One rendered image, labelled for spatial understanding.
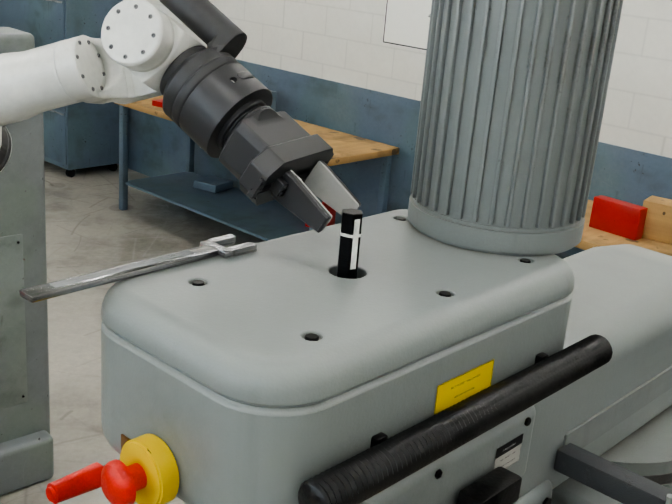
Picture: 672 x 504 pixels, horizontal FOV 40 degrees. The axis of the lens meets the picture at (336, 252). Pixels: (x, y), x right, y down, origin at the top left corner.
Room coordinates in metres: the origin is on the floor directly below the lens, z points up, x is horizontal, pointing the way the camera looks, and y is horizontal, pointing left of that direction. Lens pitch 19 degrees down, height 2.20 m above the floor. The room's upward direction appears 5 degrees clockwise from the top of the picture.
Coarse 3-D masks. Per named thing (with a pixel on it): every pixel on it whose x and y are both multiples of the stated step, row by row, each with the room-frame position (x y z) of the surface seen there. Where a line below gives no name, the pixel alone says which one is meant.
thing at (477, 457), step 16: (528, 416) 0.90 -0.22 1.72; (496, 432) 0.85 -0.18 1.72; (512, 432) 0.87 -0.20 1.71; (528, 432) 0.90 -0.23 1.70; (464, 448) 0.81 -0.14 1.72; (480, 448) 0.83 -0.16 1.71; (496, 448) 0.85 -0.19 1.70; (512, 448) 0.88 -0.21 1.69; (528, 448) 0.91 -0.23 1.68; (432, 464) 0.77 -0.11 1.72; (448, 464) 0.79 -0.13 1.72; (464, 464) 0.81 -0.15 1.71; (480, 464) 0.83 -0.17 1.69; (496, 464) 0.85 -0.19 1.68; (512, 464) 0.88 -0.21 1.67; (416, 480) 0.75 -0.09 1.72; (432, 480) 0.77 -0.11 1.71; (448, 480) 0.79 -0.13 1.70; (464, 480) 0.81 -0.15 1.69; (176, 496) 0.81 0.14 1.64; (384, 496) 0.72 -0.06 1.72; (400, 496) 0.73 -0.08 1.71; (416, 496) 0.75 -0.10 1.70; (432, 496) 0.77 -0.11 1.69; (448, 496) 0.79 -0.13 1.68
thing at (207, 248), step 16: (208, 240) 0.87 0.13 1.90; (224, 240) 0.88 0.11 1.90; (160, 256) 0.82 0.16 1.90; (176, 256) 0.82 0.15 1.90; (192, 256) 0.82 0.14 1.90; (208, 256) 0.84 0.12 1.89; (224, 256) 0.84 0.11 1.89; (96, 272) 0.76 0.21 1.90; (112, 272) 0.76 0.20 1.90; (128, 272) 0.77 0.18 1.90; (144, 272) 0.78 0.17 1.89; (32, 288) 0.71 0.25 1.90; (48, 288) 0.72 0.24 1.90; (64, 288) 0.72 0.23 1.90; (80, 288) 0.73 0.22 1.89
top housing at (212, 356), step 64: (256, 256) 0.86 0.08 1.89; (320, 256) 0.88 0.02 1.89; (384, 256) 0.89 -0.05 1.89; (448, 256) 0.91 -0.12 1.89; (512, 256) 0.93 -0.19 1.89; (128, 320) 0.71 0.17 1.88; (192, 320) 0.69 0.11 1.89; (256, 320) 0.70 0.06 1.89; (320, 320) 0.71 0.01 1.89; (384, 320) 0.73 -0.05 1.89; (448, 320) 0.76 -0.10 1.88; (512, 320) 0.83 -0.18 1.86; (128, 384) 0.70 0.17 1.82; (192, 384) 0.65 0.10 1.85; (256, 384) 0.62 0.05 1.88; (320, 384) 0.63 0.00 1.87; (384, 384) 0.68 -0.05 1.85; (448, 384) 0.75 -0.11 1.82; (192, 448) 0.65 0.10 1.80; (256, 448) 0.61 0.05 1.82; (320, 448) 0.63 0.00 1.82
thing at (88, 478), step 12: (84, 468) 0.74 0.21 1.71; (96, 468) 0.74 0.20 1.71; (60, 480) 0.72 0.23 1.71; (72, 480) 0.72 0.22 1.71; (84, 480) 0.72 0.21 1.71; (96, 480) 0.73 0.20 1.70; (48, 492) 0.71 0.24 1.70; (60, 492) 0.71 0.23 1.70; (72, 492) 0.71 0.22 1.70; (84, 492) 0.72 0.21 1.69
